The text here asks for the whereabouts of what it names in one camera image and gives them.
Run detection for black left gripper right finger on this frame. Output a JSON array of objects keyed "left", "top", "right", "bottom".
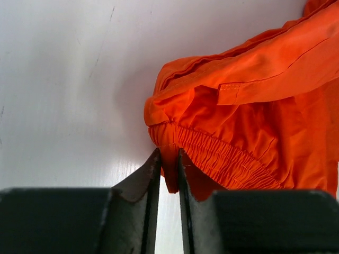
[{"left": 178, "top": 150, "right": 338, "bottom": 253}]

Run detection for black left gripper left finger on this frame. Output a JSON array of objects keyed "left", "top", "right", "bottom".
[{"left": 1, "top": 150, "right": 160, "bottom": 253}]

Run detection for orange shorts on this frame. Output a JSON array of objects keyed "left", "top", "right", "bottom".
[{"left": 144, "top": 1, "right": 338, "bottom": 196}]

